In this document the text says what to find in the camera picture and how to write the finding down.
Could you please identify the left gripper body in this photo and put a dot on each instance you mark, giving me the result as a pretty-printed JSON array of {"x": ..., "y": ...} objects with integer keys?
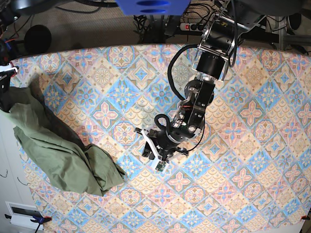
[{"x": 163, "y": 146}]

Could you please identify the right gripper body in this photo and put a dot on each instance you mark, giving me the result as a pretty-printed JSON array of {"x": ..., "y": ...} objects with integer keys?
[{"x": 6, "y": 72}]

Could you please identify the green t-shirt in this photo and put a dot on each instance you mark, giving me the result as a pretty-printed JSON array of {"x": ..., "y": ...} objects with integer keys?
[{"x": 68, "y": 167}]

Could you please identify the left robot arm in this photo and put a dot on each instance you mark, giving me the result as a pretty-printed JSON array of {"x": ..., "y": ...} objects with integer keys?
[{"x": 216, "y": 53}]

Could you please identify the black round stool base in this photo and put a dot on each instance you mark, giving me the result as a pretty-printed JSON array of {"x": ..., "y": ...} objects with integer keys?
[{"x": 37, "y": 39}]

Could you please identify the patterned tablecloth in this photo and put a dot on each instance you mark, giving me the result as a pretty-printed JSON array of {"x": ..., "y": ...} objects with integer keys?
[{"x": 251, "y": 171}]

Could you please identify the blue orange clamp bottom left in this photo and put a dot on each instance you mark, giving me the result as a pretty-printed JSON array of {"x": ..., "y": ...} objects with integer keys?
[{"x": 40, "y": 219}]

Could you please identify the white power strip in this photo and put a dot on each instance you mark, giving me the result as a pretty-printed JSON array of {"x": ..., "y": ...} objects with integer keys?
[{"x": 191, "y": 27}]

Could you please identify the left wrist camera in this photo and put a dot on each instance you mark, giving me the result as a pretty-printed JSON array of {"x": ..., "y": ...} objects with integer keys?
[{"x": 161, "y": 166}]

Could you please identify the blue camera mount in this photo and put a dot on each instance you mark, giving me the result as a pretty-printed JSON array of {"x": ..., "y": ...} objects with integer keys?
[{"x": 153, "y": 7}]

